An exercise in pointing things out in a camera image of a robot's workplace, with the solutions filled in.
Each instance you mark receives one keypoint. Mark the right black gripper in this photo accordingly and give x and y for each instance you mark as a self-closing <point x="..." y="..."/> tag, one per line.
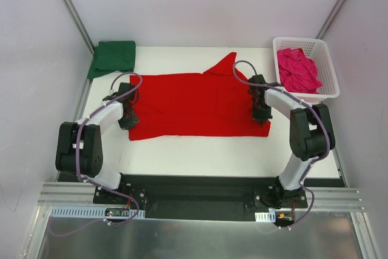
<point x="261" y="114"/>

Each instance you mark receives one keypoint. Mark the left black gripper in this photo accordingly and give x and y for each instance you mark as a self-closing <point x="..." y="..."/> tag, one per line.
<point x="129" y="121"/>

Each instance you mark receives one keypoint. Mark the red t shirt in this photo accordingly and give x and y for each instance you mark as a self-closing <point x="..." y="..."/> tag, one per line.
<point x="215" y="102"/>

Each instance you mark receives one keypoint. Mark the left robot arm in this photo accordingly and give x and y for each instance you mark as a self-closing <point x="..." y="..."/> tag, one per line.
<point x="79" y="148"/>

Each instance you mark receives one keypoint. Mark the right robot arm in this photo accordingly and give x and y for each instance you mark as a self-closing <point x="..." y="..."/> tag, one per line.
<point x="311" y="136"/>

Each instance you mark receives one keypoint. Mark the pink t shirt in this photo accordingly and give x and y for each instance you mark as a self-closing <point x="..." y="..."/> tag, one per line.
<point x="297" y="72"/>

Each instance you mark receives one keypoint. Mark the folded green t shirt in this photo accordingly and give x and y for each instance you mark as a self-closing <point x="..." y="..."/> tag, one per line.
<point x="112" y="56"/>

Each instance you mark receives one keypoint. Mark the white plastic basket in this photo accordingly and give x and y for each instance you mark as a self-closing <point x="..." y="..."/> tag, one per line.
<point x="318" y="51"/>

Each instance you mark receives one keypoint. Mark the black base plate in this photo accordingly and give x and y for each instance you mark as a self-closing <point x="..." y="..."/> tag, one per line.
<point x="197" y="197"/>

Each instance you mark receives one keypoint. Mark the left white cable duct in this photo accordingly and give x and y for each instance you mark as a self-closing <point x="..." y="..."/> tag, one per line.
<point x="95" y="212"/>

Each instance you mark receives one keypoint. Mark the white cable duct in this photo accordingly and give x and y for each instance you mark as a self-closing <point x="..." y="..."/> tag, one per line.
<point x="95" y="212"/>
<point x="265" y="217"/>

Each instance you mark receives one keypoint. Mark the aluminium frame rail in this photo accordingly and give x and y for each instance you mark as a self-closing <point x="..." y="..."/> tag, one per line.
<point x="66" y="194"/>

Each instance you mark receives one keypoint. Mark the right white cable duct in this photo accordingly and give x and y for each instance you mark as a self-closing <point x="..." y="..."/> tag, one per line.
<point x="265" y="217"/>

